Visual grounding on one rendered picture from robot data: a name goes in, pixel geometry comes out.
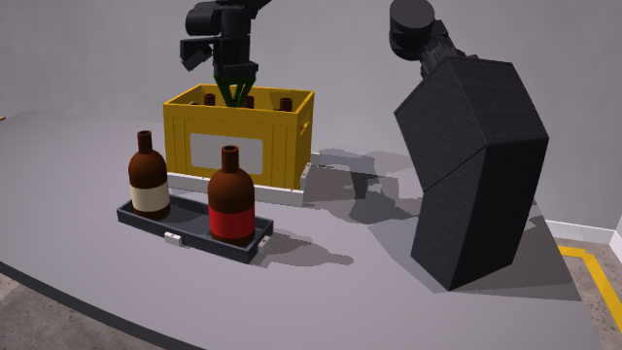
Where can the yellow crate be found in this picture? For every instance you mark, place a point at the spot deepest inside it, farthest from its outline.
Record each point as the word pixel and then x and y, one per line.
pixel 273 149

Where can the brown bottle with red label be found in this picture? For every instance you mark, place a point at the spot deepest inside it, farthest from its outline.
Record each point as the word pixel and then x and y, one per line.
pixel 231 201

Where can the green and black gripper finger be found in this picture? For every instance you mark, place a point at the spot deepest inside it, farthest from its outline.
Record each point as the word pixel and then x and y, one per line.
pixel 248 81
pixel 237 91

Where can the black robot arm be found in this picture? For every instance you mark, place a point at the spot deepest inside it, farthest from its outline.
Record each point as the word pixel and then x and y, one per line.
pixel 418 35

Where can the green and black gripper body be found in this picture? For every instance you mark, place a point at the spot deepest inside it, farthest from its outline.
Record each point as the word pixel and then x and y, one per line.
pixel 245 64

